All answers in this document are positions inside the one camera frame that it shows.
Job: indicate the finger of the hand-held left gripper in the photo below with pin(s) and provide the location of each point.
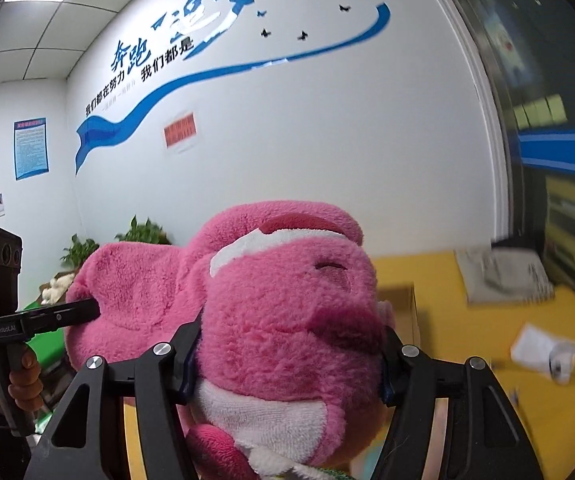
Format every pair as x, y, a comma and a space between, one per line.
67, 312

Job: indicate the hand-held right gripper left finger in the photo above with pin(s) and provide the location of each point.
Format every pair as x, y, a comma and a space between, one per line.
190, 385

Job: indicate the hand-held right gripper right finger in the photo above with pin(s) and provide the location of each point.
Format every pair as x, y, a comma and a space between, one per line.
386, 392

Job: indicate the pink plush bear toy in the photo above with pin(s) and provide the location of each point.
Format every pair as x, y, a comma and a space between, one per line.
277, 300

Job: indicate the person's left hand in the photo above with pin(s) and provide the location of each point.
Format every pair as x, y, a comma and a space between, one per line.
27, 380

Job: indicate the white fluffy plush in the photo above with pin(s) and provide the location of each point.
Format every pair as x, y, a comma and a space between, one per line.
57, 287

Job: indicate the green seat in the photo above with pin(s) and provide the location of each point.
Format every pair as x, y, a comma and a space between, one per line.
47, 350

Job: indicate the green potted plant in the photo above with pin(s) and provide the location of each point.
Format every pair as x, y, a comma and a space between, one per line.
145, 232
79, 252

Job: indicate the brown cardboard box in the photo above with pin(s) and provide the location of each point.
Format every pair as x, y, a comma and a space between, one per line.
402, 320

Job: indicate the white paper sheet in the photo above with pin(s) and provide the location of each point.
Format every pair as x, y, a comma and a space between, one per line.
530, 347

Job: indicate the grey folded cloth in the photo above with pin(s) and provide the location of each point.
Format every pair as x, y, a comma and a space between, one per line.
502, 275

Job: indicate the small white device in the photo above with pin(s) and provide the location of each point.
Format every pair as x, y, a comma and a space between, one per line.
563, 364

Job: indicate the blue window banner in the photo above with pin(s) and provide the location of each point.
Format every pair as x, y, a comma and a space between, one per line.
552, 152

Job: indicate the row of yellow sticky notes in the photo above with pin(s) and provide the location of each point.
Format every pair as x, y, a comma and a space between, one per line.
540, 110

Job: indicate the dark glass window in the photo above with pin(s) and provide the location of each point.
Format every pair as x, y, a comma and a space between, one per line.
557, 35

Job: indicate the blue wall poster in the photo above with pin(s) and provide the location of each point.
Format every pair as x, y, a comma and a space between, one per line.
30, 149

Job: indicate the black wall lettering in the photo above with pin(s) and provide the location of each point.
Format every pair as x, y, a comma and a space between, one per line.
117, 90

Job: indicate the red wall notice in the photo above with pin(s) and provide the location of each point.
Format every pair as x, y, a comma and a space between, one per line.
180, 132

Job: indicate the blue ribbon wall decal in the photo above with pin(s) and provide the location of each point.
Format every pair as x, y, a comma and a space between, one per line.
177, 87

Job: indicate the group of butterfly wall decals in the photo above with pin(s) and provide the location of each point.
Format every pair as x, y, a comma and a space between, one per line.
266, 32

